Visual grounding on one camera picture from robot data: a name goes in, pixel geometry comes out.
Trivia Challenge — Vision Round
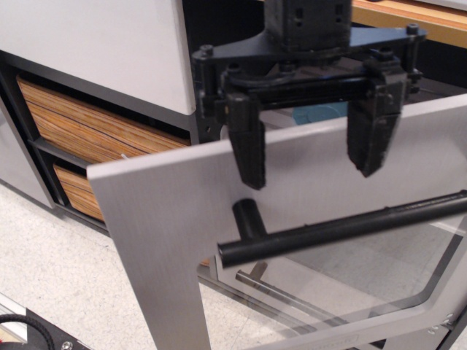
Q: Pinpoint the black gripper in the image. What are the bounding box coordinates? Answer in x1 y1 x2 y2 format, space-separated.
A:
192 10 426 190

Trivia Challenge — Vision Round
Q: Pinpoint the grey toy oven door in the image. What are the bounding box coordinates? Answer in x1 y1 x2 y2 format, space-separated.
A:
88 95 466 349

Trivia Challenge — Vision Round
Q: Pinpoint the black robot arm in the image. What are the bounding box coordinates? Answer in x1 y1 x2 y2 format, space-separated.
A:
192 1 426 190

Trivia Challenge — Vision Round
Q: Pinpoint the grey oven rack tray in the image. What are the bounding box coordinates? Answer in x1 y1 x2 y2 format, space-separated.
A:
260 80 466 131

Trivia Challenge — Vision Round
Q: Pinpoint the blue toy plate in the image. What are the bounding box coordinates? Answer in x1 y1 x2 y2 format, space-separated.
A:
293 104 347 125

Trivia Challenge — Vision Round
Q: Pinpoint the wooden countertop edge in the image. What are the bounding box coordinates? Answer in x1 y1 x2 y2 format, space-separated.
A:
352 0 466 49

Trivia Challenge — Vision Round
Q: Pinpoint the grey toy kitchen cabinet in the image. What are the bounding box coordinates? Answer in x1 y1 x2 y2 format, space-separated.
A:
0 0 467 238

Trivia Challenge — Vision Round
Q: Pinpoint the upper wood-pattern fabric bin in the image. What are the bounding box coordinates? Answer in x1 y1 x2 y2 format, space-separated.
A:
17 75 190 163

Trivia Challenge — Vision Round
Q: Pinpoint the wood-pattern fabric bin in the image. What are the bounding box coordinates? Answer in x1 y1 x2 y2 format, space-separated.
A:
17 75 190 163
53 164 104 222

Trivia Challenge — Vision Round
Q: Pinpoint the grey bottom drawer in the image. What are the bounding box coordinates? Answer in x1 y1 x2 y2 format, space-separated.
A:
258 308 466 349

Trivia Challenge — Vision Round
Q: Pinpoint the lower wood-pattern fabric bin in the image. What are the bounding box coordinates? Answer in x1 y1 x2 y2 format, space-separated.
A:
53 164 104 222

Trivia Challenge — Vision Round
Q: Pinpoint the black oven door handle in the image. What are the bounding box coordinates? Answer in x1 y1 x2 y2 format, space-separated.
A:
217 190 466 268

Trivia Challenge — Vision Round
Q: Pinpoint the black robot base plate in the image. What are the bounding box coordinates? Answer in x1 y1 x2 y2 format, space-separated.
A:
23 308 96 350

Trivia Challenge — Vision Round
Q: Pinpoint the black braided cable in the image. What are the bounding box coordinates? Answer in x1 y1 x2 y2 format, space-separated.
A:
0 313 55 350

